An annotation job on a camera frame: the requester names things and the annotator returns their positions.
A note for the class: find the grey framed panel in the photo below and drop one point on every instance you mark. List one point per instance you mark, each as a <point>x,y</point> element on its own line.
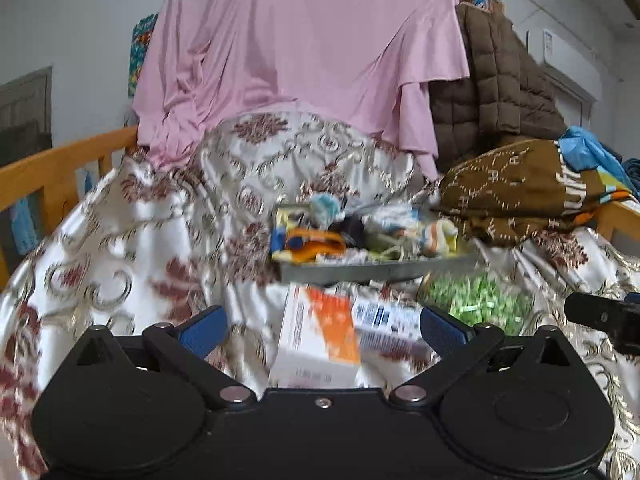
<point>25,110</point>

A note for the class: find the white air conditioner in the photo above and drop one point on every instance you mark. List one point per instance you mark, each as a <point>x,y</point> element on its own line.
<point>570,77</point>

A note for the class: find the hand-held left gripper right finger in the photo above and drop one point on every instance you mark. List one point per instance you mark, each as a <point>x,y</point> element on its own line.
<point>442,331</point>

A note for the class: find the floral satin bedspread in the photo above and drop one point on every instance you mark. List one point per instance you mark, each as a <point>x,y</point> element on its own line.
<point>125,260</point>

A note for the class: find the green candy bag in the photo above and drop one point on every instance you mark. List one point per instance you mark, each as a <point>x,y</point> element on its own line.
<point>475,300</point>

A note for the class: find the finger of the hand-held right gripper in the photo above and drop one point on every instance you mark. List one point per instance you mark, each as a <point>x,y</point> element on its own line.
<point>592,312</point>
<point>633,298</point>

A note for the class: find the cartoon print towel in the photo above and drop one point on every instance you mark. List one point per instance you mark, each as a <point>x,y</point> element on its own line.
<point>281,220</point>

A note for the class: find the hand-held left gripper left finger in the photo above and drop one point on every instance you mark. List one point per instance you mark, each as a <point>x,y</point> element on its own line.
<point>202,331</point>

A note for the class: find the white orange box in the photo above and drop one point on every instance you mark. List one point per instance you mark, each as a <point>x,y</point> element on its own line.
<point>310,340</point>

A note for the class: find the dark blue jeans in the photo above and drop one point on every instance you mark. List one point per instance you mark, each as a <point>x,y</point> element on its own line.
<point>632,170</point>

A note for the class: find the blue printed cloth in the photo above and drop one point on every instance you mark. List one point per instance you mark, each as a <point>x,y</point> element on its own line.
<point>24,225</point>

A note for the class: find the blue orange striped cloth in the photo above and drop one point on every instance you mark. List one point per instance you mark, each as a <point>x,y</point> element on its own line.
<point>420,232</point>

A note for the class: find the brown printed blanket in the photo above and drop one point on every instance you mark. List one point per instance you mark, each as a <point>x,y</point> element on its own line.
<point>510,190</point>

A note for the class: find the wooden bed rail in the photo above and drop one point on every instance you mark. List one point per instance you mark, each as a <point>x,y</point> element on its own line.
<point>50,165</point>
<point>620,220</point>

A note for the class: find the white blue wall sticker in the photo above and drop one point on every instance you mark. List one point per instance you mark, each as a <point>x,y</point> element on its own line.
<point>549,44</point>

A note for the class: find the grey metal tray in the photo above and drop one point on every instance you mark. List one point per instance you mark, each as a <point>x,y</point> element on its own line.
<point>375,270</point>

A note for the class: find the orange navy cloth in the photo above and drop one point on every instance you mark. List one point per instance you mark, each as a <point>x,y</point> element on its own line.
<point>312,247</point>

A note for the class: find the navy striped sock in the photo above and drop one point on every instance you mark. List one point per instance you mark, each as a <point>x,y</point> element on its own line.
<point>352,232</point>

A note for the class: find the white blue carton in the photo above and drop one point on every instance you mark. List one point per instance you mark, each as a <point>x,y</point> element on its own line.
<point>385,317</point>

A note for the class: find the brown quilted jacket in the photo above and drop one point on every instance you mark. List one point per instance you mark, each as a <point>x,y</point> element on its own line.
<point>500,90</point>

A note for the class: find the pink cloth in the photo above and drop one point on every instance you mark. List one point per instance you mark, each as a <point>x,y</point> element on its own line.
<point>300,35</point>

